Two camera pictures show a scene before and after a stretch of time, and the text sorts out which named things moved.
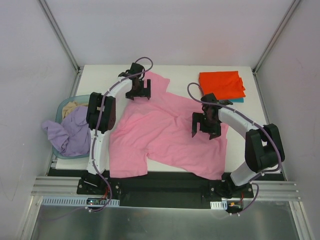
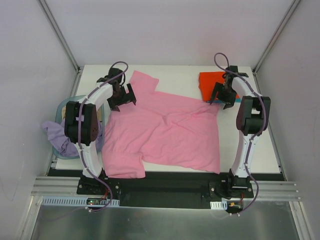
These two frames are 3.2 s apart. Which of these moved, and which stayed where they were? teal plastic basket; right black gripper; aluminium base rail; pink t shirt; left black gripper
Moved: right black gripper; pink t shirt; left black gripper
Stayed: teal plastic basket; aluminium base rail
